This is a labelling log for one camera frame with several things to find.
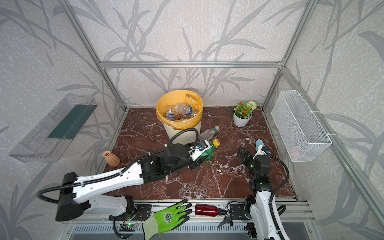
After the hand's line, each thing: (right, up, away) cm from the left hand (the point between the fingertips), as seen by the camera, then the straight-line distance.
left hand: (207, 145), depth 67 cm
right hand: (+22, -3, +17) cm, 28 cm away
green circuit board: (-39, -40, +5) cm, 56 cm away
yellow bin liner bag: (-22, +24, +24) cm, 40 cm away
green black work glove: (-19, -36, +4) cm, 41 cm away
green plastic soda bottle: (0, -3, -4) cm, 5 cm away
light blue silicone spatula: (+36, -3, +32) cm, 48 cm away
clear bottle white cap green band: (+3, +2, +38) cm, 38 cm away
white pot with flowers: (+25, +16, +31) cm, 43 cm away
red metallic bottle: (+1, -32, +4) cm, 32 cm away
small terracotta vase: (-53, -10, +16) cm, 57 cm away
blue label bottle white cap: (-13, +18, +18) cm, 28 cm away
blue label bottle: (-22, +15, +24) cm, 36 cm away
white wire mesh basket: (+40, +6, -4) cm, 41 cm away
